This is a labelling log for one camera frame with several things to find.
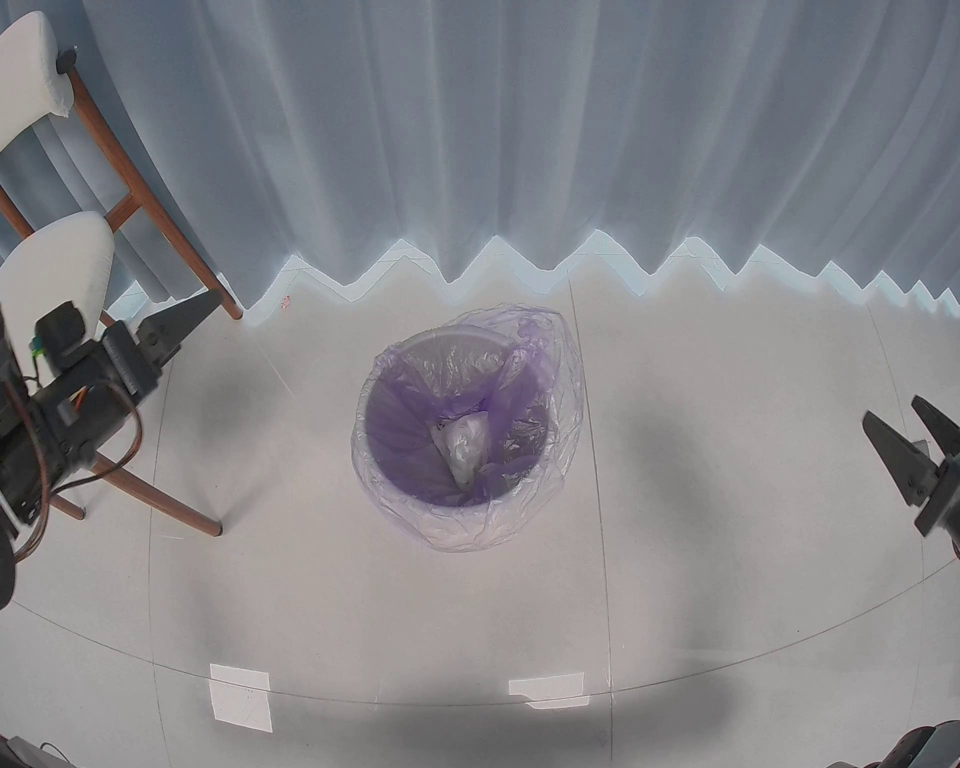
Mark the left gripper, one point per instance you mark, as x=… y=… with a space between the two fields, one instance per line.
x=82 y=420

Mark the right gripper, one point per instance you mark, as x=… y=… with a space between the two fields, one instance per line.
x=946 y=502

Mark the purple plastic bag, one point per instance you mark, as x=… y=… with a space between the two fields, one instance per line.
x=405 y=420

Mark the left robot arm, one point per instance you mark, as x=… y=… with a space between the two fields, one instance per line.
x=15 y=450

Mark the white trash bin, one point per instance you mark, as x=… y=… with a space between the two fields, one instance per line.
x=450 y=341

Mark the white cushioned wooden chair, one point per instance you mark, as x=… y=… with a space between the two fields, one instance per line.
x=52 y=262

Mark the pale blue curtain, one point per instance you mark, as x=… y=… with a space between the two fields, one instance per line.
x=525 y=112

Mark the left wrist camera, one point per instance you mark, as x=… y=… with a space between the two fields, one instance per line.
x=58 y=326

